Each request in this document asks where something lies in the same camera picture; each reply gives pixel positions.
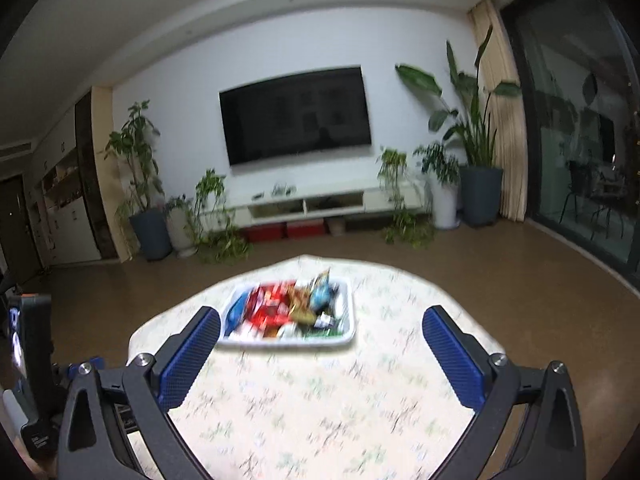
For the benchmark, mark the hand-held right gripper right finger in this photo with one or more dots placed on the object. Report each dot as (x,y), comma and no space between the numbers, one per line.
(455,355)

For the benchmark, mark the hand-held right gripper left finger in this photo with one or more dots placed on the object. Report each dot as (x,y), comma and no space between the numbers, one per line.
(190,355)

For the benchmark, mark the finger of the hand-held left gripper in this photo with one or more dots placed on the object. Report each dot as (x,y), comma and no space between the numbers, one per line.
(62,380)

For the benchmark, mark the blue snack packet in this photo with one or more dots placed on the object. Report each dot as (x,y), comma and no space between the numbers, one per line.
(237,312)

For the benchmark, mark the long red snack packet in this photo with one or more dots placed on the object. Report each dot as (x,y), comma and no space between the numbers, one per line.
(267,316)

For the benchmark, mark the wide red snack packet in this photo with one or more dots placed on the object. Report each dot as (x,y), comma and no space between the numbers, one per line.
(275,294)

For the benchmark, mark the white plastic tray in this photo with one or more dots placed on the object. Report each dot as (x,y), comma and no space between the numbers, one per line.
(345,305)

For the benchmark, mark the gold red snack packet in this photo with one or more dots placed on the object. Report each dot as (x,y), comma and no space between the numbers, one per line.
(301,305)

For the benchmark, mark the green clear seed packet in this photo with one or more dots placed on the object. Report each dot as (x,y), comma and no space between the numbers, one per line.
(325,333)

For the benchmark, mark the black snack packet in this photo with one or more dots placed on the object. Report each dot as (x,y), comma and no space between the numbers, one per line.
(325,321)

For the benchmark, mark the small plant beige pot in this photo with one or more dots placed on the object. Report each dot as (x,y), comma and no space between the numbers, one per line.
(181,232)

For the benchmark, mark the tall leafy plant grey pot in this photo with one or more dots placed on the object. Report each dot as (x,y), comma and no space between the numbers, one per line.
(150,235)

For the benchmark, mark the round floral-cloth table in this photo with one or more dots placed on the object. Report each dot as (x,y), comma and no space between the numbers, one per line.
(320,400)

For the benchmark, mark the red storage box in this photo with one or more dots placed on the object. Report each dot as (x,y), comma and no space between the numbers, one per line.
(306,229)
(265,232)

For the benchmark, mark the bushy plant white pot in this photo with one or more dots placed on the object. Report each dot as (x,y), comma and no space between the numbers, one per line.
(444,205)

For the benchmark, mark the trailing green plant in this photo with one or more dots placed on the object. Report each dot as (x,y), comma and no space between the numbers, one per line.
(395,165)
(215,195)

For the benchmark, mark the broad leaf plant grey pot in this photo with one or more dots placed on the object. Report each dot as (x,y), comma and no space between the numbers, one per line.
(480,195)

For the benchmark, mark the small grey pot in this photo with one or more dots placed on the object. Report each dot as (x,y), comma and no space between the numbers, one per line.
(336,226)

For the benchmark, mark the white television cabinet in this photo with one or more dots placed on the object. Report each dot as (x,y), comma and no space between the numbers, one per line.
(340,202)

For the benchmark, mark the beige curtain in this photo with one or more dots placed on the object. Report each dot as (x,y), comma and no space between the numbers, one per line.
(505,110)

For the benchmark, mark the glass sliding door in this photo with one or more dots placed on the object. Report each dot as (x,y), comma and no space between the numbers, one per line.
(575,110)

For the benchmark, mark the wall television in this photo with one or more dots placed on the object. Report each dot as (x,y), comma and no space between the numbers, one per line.
(295,115)

